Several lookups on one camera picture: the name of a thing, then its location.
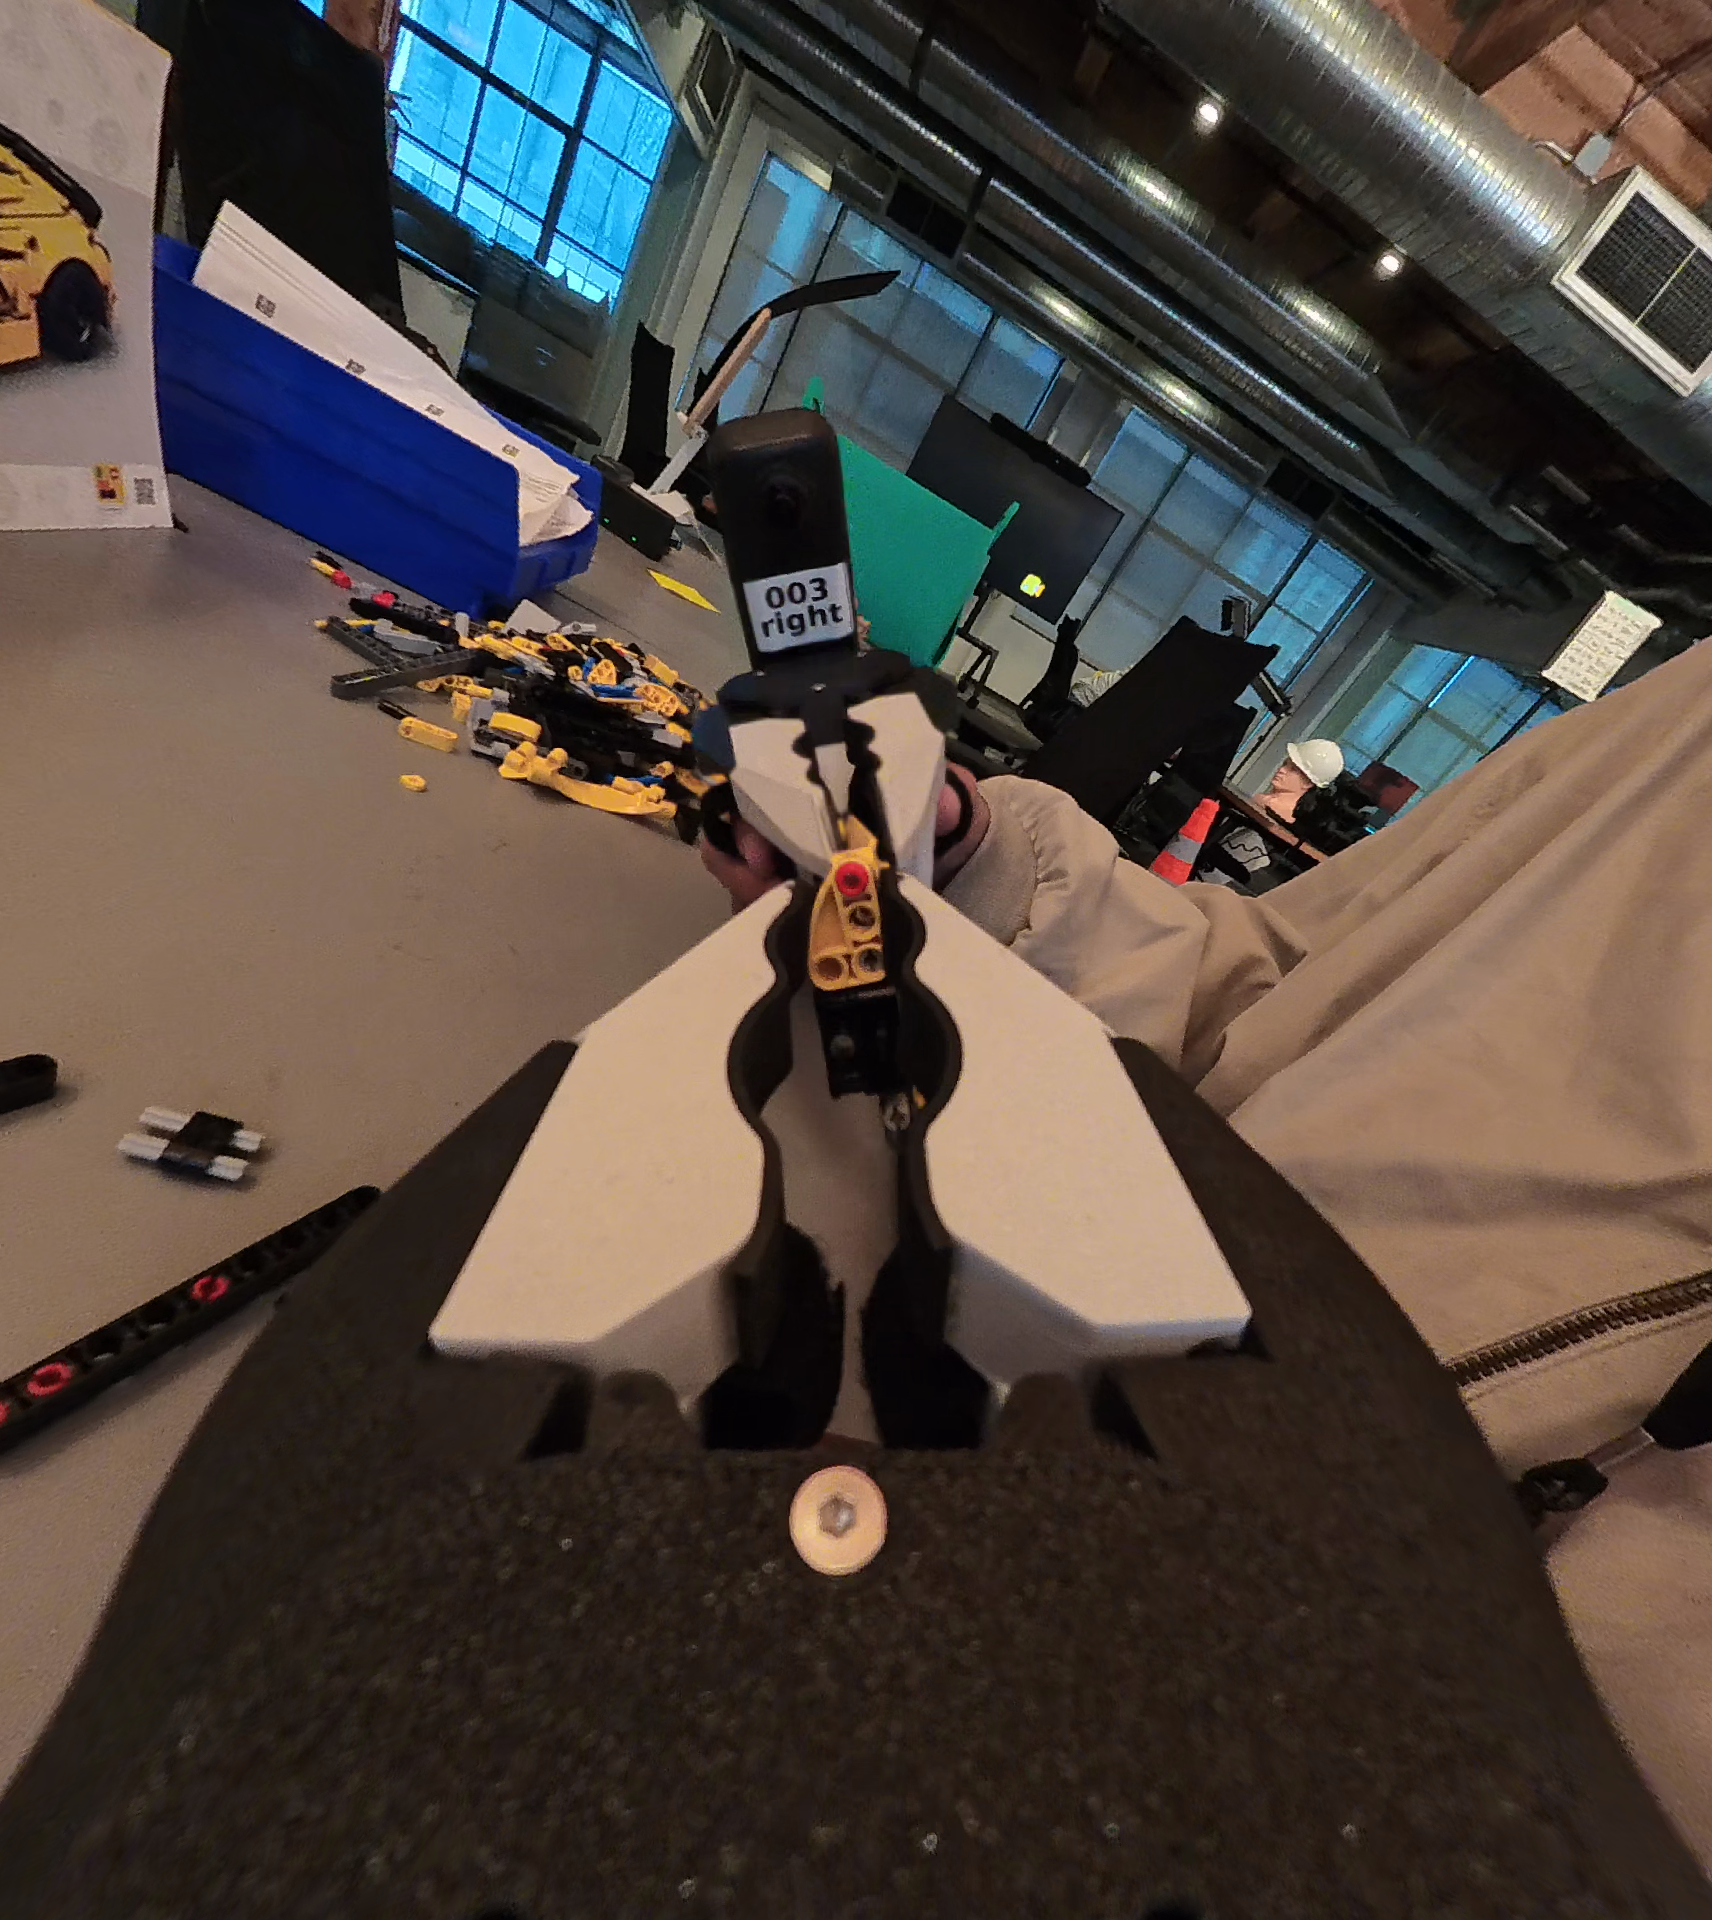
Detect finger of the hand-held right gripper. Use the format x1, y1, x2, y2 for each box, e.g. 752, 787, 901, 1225
724, 711, 856, 887
832, 690, 950, 887

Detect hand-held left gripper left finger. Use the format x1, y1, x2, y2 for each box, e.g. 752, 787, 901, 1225
427, 881, 836, 1449

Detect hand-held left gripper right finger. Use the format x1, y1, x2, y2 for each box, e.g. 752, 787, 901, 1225
863, 876, 1254, 1449

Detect yellow black brick sub-assembly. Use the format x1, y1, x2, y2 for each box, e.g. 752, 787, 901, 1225
806, 840, 925, 1133

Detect grey desk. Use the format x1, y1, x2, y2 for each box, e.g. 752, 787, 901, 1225
0, 478, 797, 1875

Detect person's right hand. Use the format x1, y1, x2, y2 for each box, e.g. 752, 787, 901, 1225
698, 766, 984, 908

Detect green folded board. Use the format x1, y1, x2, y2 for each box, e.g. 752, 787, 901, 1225
802, 378, 1020, 668

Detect pile of yellow black bricks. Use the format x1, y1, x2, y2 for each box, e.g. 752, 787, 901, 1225
312, 553, 714, 824

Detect black monitor screen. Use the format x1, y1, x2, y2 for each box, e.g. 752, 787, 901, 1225
908, 392, 1125, 624

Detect orange traffic cone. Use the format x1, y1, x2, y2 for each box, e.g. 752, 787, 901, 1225
1146, 796, 1224, 887

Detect black connector white axles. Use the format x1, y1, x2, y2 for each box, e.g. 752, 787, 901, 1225
117, 1105, 271, 1185

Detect large paned window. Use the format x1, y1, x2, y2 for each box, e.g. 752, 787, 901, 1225
384, 0, 677, 310

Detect blue plastic bin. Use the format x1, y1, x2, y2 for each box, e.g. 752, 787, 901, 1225
150, 230, 602, 620

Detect white paper sheets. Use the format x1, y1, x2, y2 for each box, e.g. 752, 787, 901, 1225
193, 198, 594, 550

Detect person's beige jacket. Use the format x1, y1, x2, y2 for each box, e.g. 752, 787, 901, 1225
1193, 591, 1712, 1920

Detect black standing panel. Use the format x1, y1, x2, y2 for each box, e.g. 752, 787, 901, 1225
172, 0, 404, 310

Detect white notice sheet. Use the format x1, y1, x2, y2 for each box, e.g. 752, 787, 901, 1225
1539, 588, 1665, 701

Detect instruction booklet car picture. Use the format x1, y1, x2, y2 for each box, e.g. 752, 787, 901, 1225
0, 0, 174, 532

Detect white vent grille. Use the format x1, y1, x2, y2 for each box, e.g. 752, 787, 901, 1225
1553, 165, 1712, 399

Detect silver air duct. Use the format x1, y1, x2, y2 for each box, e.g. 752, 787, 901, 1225
1096, 0, 1712, 528

